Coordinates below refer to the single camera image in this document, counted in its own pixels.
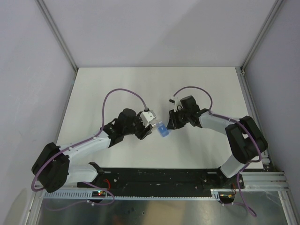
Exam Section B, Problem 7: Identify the purple cable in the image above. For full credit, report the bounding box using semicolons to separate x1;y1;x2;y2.
31;88;148;211
173;86;262;218

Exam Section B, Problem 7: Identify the grey cable duct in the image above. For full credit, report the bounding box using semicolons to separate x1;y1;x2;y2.
43;189;220;201

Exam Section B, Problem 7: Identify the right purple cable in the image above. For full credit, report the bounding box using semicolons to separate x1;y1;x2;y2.
173;86;262;218

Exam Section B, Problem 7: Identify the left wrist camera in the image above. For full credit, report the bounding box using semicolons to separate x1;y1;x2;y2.
140;110;157;127

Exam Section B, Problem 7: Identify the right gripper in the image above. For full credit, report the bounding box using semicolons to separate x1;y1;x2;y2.
166;108;190;130

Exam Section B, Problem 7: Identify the left aluminium frame post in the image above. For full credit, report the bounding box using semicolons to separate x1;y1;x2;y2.
35;0;78;73

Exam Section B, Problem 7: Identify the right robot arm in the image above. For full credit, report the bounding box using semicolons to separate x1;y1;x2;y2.
166;96;268;188

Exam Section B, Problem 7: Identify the right aluminium frame post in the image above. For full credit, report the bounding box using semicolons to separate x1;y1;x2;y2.
240;0;286;71

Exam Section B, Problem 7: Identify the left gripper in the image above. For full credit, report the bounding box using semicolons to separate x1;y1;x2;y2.
123;112;152;140

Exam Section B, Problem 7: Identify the aluminium frame post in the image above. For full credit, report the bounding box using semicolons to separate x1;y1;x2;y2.
35;0;78;73
240;0;286;71

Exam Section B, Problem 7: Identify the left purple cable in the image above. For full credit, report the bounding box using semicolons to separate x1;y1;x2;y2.
31;88;148;211

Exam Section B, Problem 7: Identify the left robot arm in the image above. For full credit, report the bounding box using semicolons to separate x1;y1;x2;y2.
31;109;156;193

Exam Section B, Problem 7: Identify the blue pill organizer box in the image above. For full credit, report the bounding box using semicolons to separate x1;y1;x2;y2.
157;121;169;137

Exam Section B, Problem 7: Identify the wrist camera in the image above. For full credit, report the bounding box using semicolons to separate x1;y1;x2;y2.
140;110;157;127
169;96;183;112

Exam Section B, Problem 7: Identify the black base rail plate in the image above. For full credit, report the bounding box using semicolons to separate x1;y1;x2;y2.
92;167;245;197

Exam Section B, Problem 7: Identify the clear pill bottle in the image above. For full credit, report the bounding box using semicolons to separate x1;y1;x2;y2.
151;122;159;130

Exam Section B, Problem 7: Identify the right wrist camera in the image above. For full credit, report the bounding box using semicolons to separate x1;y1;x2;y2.
169;96;183;112

